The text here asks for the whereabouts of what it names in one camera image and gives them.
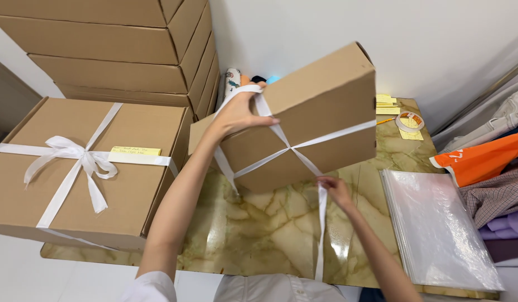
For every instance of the plain brown cardboard box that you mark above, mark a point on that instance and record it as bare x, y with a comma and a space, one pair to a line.
326, 105

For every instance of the cardboard box with bow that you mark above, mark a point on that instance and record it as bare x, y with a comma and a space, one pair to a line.
129, 193

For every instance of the person's right fingers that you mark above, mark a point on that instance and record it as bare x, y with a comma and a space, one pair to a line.
327, 183

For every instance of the stack of clear plastic bags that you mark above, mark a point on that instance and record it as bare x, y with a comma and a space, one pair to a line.
439, 226

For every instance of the person's left hand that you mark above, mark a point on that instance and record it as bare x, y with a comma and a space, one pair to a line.
236, 113

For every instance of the stacked brown cardboard box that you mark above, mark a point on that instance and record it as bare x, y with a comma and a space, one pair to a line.
108, 75
116, 97
210, 92
82, 40
74, 10

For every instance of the small light blue object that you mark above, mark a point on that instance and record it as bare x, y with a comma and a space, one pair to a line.
273, 79

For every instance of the roll of clear tape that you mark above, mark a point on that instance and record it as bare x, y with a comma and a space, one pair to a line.
410, 122

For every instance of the yellow written sticky note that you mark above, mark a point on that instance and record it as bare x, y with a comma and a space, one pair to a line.
135, 151

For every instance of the long white ribbon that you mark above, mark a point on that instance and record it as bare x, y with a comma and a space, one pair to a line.
290, 147

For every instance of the small black object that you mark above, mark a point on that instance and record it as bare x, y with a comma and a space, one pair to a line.
258, 79

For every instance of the heap of folded clothes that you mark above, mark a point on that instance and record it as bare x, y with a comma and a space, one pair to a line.
498, 197

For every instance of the white patterned tube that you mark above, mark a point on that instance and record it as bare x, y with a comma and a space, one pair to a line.
232, 82

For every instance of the white ribbon tied in bow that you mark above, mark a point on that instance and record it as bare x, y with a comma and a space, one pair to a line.
85, 158

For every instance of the yellow sticky note pad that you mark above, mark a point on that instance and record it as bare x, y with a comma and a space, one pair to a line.
384, 102

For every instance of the person's right hand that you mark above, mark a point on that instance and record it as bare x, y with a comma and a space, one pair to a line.
338, 192

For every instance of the person's white shirt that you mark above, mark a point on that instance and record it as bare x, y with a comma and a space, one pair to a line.
263, 289

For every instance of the yellow pencil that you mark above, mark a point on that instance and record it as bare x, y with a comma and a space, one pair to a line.
385, 121

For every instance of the blank yellow paper note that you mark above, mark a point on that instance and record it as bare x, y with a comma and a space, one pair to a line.
412, 136

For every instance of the small orange object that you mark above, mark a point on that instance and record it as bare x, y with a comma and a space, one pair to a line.
245, 79

